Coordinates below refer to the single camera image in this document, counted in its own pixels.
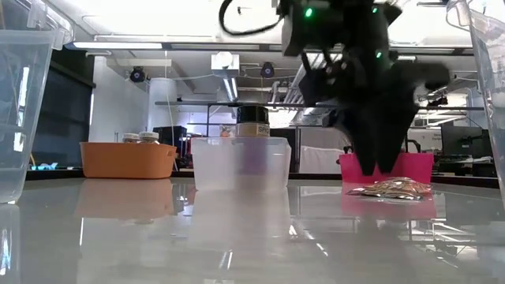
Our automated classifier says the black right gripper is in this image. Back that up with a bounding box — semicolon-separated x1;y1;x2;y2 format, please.
298;54;451;177

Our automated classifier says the orange spice packet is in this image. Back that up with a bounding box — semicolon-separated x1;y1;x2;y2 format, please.
346;176;434;202

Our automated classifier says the large clear plastic bin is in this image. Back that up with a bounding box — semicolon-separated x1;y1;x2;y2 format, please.
445;0;505;210
0;0;75;205

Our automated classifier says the purple-label black-lid spice jar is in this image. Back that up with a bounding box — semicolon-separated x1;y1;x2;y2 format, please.
234;104;271;181

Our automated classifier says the pink plastic bin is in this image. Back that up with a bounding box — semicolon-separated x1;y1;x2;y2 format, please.
338;151;436;185

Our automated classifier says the white hanging cloth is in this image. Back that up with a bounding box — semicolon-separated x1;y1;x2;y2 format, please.
299;128;352;174

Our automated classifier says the black computer monitor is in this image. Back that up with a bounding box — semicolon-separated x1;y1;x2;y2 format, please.
152;125;189;159
440;125;483;159

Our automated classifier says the small translucent plastic bin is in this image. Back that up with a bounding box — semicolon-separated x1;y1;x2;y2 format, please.
190;136;293;193

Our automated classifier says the silver overhead bar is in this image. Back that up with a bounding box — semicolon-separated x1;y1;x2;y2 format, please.
65;39;474;56

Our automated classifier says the white ceiling box fixture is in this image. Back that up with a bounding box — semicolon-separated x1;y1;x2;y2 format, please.
211;50;241;79

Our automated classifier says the orange plastic bin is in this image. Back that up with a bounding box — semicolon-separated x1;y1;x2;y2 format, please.
79;141;178;180

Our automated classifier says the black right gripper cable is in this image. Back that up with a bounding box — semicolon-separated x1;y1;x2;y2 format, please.
218;0;286;37

